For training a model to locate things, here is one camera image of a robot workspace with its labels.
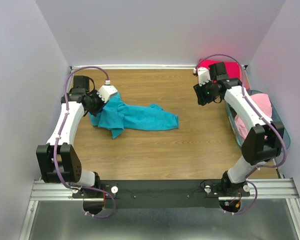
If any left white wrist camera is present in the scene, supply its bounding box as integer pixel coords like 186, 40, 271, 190
97, 85, 118, 103

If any teal plastic basket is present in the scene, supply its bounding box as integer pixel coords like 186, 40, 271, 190
224, 89, 292, 154

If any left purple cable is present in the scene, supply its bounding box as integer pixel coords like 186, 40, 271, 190
53, 65, 117, 219

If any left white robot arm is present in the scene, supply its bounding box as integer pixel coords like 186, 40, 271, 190
36, 76, 118, 198

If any purple cable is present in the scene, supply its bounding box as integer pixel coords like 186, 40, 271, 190
195, 53, 288, 216
53, 65, 117, 219

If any teal t shirt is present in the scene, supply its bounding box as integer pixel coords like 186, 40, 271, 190
88, 93, 179, 139

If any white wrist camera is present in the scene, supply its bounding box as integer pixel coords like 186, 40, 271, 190
97, 85, 118, 103
196, 67, 211, 87

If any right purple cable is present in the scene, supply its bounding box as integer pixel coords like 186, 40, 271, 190
195, 53, 288, 216

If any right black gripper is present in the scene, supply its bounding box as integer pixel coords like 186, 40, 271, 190
192, 78, 219, 106

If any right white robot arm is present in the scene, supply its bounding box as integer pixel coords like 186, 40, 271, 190
193, 62, 287, 196

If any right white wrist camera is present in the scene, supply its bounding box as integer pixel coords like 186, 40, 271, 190
196, 67, 211, 87

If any pink t shirt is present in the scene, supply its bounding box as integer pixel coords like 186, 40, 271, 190
234, 93, 273, 140

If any folded magenta t shirt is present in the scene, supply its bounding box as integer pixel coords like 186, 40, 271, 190
193, 59, 243, 81

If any aluminium rail frame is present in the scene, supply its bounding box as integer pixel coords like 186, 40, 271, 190
20, 69, 300, 240

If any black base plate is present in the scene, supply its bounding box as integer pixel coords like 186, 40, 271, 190
72, 179, 250, 215

